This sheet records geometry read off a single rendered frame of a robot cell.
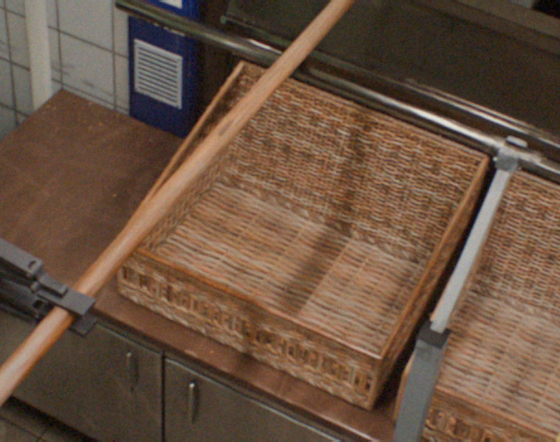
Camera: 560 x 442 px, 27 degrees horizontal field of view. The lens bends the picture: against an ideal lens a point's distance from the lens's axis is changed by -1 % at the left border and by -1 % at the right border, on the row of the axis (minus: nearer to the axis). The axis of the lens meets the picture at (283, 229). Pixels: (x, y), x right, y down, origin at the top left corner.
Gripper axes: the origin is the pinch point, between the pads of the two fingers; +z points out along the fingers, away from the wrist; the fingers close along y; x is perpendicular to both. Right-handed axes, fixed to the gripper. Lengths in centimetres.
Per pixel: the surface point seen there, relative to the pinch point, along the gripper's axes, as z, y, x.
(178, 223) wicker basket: -26, 60, -72
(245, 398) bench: 5, 68, -46
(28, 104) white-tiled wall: -87, 75, -101
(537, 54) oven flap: 31, 12, -102
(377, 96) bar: 15, 2, -63
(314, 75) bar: 4, 3, -63
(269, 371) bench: 7, 62, -49
